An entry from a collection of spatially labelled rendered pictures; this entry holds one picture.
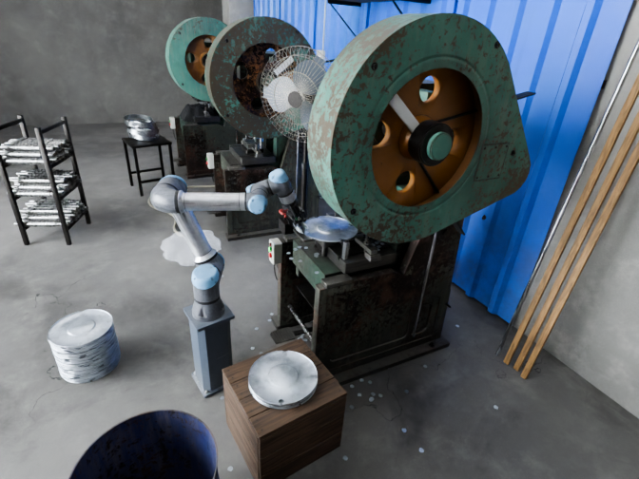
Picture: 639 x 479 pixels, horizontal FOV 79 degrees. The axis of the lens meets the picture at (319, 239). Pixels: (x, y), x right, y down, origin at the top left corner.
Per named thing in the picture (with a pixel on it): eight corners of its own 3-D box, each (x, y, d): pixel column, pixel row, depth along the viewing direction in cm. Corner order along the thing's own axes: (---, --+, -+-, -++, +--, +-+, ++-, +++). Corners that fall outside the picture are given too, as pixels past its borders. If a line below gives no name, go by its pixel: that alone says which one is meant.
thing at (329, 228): (292, 220, 205) (292, 220, 204) (339, 214, 217) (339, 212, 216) (316, 246, 182) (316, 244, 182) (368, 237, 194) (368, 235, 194)
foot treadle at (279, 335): (276, 350, 214) (276, 343, 211) (269, 338, 222) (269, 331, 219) (366, 323, 239) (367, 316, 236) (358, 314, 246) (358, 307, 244)
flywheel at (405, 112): (423, 267, 163) (310, 169, 118) (394, 245, 178) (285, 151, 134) (540, 130, 157) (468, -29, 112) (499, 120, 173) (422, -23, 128)
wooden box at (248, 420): (261, 493, 158) (259, 437, 142) (225, 422, 185) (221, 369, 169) (340, 446, 178) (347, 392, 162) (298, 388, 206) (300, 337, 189)
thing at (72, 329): (46, 354, 184) (46, 353, 184) (50, 318, 207) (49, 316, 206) (114, 337, 197) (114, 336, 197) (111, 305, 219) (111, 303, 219)
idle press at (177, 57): (182, 185, 454) (163, 13, 373) (165, 162, 529) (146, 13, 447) (300, 172, 524) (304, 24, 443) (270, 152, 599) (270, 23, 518)
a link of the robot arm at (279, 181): (266, 171, 173) (283, 164, 172) (276, 191, 180) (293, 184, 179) (266, 180, 167) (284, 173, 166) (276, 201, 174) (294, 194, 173)
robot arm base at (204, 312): (199, 326, 178) (197, 308, 173) (187, 308, 188) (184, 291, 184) (229, 315, 186) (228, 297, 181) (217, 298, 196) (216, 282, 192)
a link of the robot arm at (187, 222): (202, 289, 188) (145, 188, 163) (207, 273, 201) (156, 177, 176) (225, 282, 187) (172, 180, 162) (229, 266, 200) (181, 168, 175)
